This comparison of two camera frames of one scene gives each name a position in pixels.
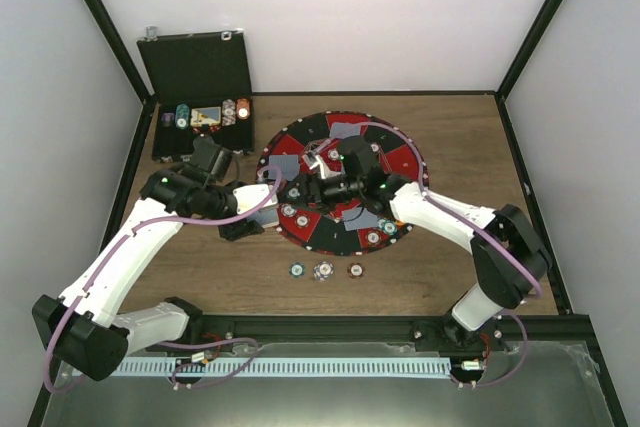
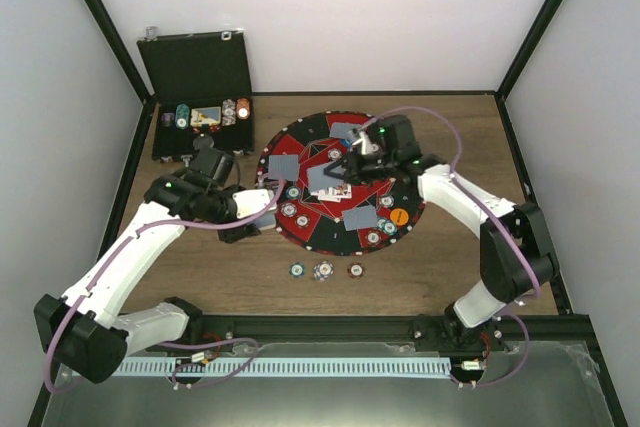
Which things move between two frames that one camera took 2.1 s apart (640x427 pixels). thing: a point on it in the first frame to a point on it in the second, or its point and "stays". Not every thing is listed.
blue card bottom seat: [367, 219] stays
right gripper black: [306, 181] to [355, 173]
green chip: [390, 227] stays
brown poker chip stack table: [355, 270] stays
